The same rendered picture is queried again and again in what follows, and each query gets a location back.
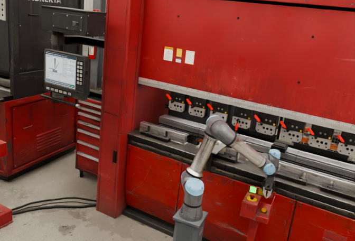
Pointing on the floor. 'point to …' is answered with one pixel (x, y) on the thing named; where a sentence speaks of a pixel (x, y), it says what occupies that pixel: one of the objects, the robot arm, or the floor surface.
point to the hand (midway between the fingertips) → (265, 196)
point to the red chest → (87, 136)
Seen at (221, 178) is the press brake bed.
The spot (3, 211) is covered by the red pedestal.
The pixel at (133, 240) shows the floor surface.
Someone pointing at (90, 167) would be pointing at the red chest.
